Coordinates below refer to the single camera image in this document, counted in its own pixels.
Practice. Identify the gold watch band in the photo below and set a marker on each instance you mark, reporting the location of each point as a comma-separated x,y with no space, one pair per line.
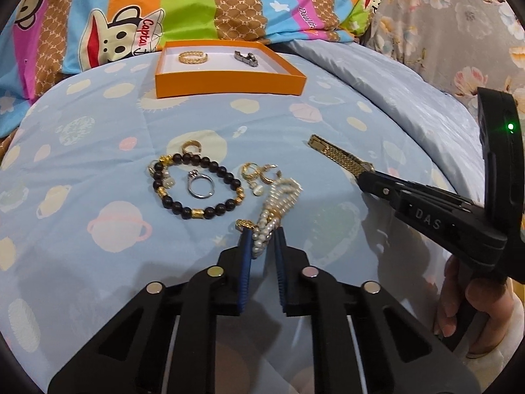
336,154

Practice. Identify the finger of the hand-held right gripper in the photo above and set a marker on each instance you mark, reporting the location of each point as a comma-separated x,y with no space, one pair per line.
381,184
430,221

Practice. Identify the gold hoop earring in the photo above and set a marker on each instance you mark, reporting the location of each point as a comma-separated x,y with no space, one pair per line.
246,170
268,178

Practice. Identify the silver watch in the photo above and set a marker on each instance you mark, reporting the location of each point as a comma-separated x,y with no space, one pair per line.
246,59

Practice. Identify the light blue satin quilt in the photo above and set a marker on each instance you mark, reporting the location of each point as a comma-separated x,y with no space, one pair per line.
389,90

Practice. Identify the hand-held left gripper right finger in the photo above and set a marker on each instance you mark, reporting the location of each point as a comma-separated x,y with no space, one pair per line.
281,262

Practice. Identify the grey floral sheet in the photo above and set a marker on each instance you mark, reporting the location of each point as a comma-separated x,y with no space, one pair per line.
451,28

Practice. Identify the person's right hand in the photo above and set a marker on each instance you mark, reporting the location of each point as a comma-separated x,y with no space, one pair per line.
490,312

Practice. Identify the gold bangle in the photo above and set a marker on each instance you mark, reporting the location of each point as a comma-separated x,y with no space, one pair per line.
184,60

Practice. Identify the orange jewelry box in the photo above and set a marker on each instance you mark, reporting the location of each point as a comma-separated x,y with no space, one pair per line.
229,82

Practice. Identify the cartoon monkey pillow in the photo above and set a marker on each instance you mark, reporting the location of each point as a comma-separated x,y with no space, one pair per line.
184,4

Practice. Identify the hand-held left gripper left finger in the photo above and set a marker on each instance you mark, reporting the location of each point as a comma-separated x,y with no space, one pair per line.
245,262

